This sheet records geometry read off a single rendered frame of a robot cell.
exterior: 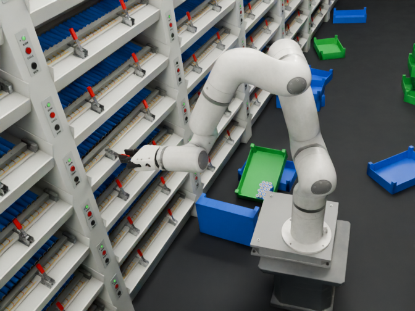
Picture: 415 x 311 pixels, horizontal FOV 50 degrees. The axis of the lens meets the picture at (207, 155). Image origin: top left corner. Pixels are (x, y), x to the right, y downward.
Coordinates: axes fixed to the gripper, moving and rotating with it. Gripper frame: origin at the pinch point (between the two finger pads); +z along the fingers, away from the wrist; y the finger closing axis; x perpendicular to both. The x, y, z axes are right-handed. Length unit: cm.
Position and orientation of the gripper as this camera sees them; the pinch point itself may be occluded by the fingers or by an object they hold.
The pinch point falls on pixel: (126, 156)
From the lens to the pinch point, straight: 160.8
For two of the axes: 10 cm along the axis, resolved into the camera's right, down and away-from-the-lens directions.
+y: 4.3, -5.8, 6.9
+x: -2.6, -8.2, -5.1
